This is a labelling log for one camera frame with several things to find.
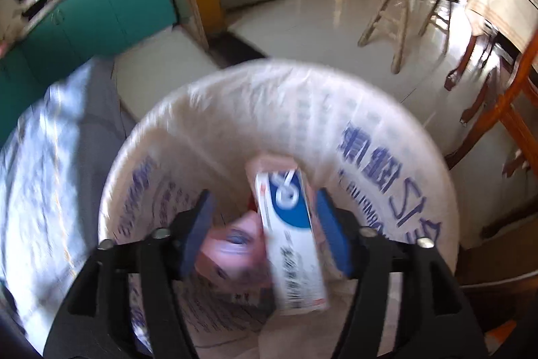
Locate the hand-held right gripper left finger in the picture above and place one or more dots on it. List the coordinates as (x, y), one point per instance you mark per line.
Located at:
(197, 235)

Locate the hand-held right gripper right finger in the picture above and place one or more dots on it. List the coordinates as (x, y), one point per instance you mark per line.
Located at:
(334, 235)

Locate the pink tissue pack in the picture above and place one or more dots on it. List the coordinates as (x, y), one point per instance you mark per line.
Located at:
(235, 258)

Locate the white blue medicine box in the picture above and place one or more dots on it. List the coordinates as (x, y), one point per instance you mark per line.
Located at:
(290, 258)

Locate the trash bin with white liner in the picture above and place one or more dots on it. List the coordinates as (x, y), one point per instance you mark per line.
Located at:
(252, 102)

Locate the blue tablecloth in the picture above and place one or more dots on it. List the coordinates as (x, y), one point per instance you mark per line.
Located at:
(50, 157)

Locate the teal lower cabinets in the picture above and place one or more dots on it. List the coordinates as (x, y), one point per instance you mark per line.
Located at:
(105, 5)

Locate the dining table with pale cloth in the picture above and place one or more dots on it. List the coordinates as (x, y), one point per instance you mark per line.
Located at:
(504, 5)

